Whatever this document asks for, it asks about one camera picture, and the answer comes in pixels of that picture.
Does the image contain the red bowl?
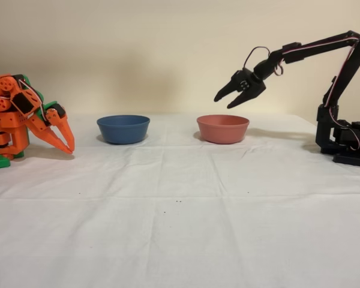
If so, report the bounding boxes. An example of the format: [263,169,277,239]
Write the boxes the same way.
[196,115,250,145]

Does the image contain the blue bowl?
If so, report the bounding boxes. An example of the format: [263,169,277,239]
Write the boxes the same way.
[96,115,151,145]

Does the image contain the white tablecloth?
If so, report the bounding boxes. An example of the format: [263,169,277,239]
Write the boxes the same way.
[0,113,360,288]

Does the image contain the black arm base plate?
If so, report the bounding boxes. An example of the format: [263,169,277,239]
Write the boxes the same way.
[332,151,360,167]

